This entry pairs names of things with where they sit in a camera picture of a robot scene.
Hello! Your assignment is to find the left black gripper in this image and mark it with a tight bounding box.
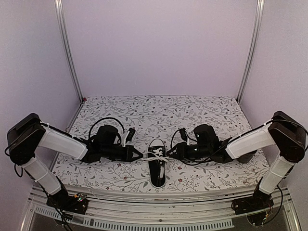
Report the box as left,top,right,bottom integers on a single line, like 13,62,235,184
102,145,143,163

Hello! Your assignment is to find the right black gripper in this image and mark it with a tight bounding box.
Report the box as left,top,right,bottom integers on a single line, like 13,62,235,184
167,141,212,163

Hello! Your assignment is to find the black white canvas sneaker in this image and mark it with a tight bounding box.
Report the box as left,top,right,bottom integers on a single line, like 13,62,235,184
143,138,169,188

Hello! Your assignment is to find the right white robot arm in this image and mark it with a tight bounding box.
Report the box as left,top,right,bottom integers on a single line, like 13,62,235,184
167,111,308,210

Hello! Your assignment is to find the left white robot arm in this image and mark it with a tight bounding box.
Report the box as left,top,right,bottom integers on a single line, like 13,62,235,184
4,113,143,209

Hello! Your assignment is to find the floral patterned table mat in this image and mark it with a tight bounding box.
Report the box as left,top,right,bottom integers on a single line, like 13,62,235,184
52,96,269,193

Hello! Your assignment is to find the grey metal mug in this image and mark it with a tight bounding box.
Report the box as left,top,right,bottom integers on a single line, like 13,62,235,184
237,150,257,164

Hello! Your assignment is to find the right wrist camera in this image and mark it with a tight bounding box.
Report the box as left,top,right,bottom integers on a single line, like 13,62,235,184
179,128,191,145

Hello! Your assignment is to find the left black looped cable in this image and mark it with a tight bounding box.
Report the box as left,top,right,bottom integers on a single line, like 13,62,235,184
89,117,127,140

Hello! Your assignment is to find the black looped cable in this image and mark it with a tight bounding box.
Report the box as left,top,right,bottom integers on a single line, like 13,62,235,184
170,129,224,167
89,117,127,140

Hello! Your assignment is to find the right black looped cable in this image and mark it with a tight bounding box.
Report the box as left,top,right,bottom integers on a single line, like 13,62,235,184
170,129,224,167

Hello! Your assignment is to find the front aluminium rail frame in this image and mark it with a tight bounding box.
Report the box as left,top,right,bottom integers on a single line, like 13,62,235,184
21,186,303,231

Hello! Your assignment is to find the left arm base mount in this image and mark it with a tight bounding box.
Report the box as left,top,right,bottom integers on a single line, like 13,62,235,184
46,189,89,215

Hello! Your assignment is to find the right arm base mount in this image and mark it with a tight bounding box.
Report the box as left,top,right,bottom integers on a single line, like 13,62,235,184
231,192,274,215

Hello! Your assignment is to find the left aluminium frame post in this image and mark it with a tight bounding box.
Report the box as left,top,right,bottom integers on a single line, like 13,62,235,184
54,0,84,103

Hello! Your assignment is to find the aluminium frame post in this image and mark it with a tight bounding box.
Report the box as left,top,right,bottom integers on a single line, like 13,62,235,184
54,0,84,103
236,0,265,104

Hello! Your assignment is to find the right aluminium frame post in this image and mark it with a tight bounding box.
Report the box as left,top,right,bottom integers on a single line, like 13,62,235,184
236,0,265,104

